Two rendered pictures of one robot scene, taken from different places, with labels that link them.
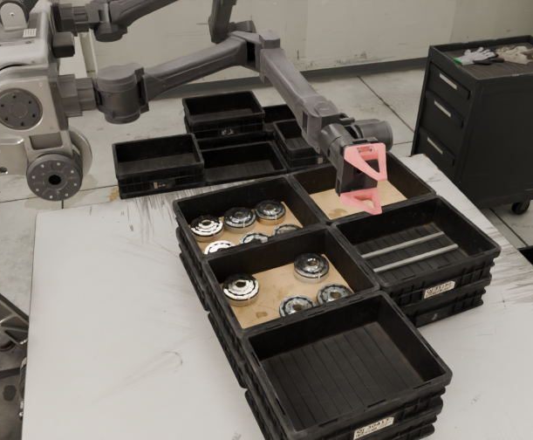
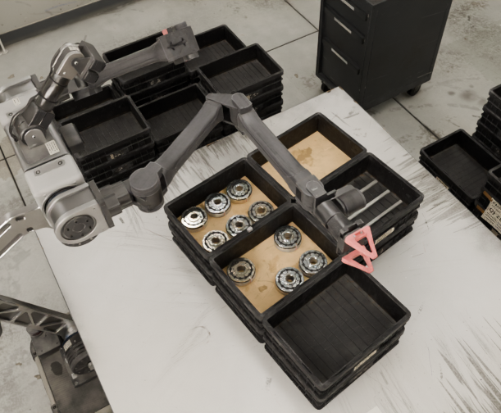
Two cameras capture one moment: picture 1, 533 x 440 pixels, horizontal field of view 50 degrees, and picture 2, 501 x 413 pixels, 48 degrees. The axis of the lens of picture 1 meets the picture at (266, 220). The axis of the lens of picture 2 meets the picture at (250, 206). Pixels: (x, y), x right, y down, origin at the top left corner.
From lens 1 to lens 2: 0.71 m
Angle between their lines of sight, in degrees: 18
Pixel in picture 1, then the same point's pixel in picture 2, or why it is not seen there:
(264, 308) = (263, 282)
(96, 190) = not seen: hidden behind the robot
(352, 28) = not seen: outside the picture
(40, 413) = (122, 401)
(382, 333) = (352, 282)
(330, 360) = (322, 314)
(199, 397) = (232, 357)
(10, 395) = (59, 370)
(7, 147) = (30, 213)
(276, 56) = (252, 120)
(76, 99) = (119, 206)
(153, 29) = not seen: outside the picture
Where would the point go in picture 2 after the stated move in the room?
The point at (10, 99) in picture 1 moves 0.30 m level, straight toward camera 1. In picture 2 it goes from (72, 224) to (138, 304)
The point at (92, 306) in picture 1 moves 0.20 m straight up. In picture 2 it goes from (121, 302) to (109, 277)
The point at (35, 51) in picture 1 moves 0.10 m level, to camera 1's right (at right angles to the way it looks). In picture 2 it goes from (74, 174) to (112, 166)
